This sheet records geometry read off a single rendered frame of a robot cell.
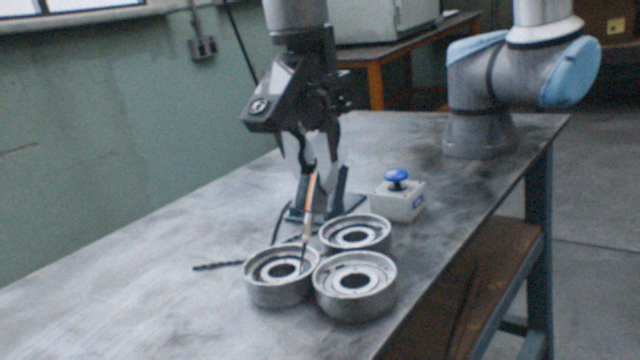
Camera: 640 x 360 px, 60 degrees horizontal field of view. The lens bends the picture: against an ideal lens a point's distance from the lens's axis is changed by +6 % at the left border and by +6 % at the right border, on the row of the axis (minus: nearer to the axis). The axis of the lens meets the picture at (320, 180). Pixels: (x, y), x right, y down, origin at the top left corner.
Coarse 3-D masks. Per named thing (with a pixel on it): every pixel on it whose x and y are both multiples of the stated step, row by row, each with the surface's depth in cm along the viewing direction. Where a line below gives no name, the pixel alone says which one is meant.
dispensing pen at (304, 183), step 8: (304, 176) 69; (304, 184) 69; (304, 192) 68; (296, 200) 69; (304, 200) 68; (296, 208) 69; (304, 208) 68; (312, 216) 69; (304, 224) 69; (312, 224) 69; (304, 232) 69; (304, 240) 69; (304, 248) 69
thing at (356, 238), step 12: (348, 216) 81; (360, 216) 81; (372, 216) 80; (324, 228) 79; (360, 228) 79; (384, 228) 78; (324, 240) 75; (348, 240) 79; (360, 240) 80; (384, 240) 74; (336, 252) 73; (348, 252) 72; (384, 252) 74
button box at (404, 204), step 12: (372, 192) 87; (384, 192) 87; (396, 192) 86; (408, 192) 85; (420, 192) 87; (372, 204) 88; (384, 204) 86; (396, 204) 85; (408, 204) 84; (420, 204) 87; (384, 216) 87; (396, 216) 86; (408, 216) 84
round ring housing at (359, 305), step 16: (336, 256) 70; (352, 256) 71; (368, 256) 70; (384, 256) 69; (320, 272) 68; (352, 272) 68; (368, 272) 68; (384, 272) 67; (320, 288) 64; (336, 288) 65; (352, 288) 69; (368, 288) 64; (384, 288) 62; (320, 304) 64; (336, 304) 62; (352, 304) 61; (368, 304) 62; (384, 304) 63; (352, 320) 63; (368, 320) 63
